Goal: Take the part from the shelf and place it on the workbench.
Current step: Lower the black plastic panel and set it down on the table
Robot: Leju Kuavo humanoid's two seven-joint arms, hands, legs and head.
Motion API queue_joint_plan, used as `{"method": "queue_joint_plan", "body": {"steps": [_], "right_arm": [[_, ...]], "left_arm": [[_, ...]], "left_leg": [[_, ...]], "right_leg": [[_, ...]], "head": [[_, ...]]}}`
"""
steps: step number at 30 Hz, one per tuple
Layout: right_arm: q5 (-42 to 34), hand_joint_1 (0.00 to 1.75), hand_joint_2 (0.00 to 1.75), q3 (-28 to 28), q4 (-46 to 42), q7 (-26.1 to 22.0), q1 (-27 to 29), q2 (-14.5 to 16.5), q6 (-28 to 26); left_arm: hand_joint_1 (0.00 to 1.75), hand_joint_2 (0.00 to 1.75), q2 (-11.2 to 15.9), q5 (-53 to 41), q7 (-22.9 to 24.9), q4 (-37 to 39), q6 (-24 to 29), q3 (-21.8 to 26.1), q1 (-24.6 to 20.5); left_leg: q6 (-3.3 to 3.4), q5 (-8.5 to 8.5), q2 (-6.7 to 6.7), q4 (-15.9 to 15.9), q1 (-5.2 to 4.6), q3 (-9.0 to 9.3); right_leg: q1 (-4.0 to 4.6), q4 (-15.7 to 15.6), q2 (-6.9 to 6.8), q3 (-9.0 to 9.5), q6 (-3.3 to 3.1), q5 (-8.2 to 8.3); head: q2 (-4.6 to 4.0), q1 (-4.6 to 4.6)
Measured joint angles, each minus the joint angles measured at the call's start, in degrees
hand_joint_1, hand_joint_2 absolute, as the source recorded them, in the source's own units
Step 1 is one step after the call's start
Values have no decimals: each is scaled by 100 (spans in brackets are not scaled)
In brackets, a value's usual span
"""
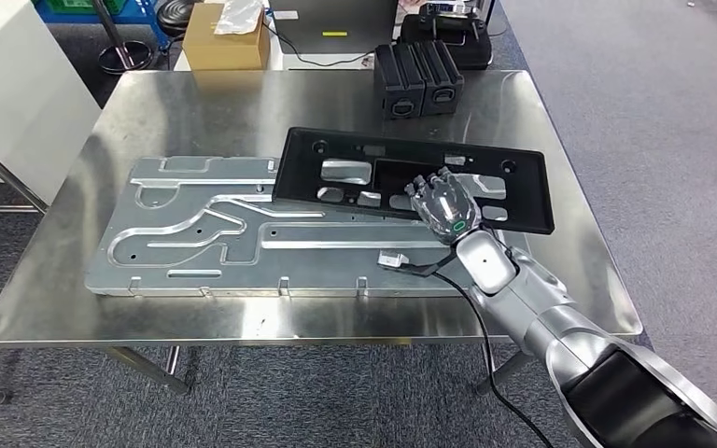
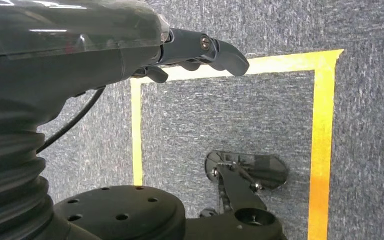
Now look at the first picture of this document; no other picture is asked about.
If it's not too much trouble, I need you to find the thin black table cable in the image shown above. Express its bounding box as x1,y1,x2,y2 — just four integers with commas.
262,21,375,68

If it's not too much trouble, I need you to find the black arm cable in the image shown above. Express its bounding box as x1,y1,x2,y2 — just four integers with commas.
432,271,557,448

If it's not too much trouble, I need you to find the chrome stanchion base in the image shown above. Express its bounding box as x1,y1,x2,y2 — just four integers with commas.
156,0,198,38

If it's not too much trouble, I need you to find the white cabinet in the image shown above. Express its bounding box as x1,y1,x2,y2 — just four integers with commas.
0,0,103,205

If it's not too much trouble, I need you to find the long black plastic panel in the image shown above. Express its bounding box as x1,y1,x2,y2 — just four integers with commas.
272,126,555,236

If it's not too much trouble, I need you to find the stanchion with black base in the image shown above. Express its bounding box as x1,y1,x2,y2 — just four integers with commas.
89,0,154,76

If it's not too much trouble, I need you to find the stainless steel workbench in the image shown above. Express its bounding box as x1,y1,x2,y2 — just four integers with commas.
0,69,644,406

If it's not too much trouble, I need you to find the black camera mounting bracket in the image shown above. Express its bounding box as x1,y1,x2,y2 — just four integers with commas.
395,248,460,279

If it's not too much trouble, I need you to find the stainless steel table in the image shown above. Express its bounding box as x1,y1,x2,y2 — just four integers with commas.
0,130,49,216

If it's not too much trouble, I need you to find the blue plastic tray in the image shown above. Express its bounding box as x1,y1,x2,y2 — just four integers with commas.
32,0,171,50

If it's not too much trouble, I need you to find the grey case with yellow label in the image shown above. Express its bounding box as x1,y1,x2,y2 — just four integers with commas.
268,0,400,56

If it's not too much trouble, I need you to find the embossed silver metal plate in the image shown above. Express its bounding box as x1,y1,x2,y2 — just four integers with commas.
84,155,529,300

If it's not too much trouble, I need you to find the black device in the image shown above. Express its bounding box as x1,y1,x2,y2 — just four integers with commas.
400,1,494,70

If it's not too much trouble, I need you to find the green plastic crate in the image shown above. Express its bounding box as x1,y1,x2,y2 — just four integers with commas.
46,0,128,15

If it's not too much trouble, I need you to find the brown cardboard box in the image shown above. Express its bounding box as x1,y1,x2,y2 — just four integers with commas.
182,3,272,72

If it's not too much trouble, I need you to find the black ribbed battery case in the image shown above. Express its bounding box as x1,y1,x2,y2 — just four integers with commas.
373,43,428,120
411,39,465,117

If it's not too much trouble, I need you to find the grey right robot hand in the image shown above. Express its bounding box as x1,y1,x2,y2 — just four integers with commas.
403,166,482,246

